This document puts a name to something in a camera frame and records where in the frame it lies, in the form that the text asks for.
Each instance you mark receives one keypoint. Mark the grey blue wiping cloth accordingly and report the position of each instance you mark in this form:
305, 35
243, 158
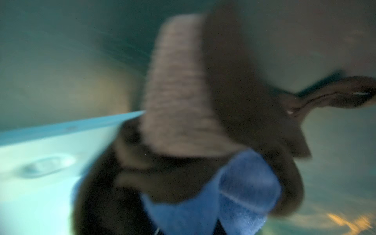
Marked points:
214, 151

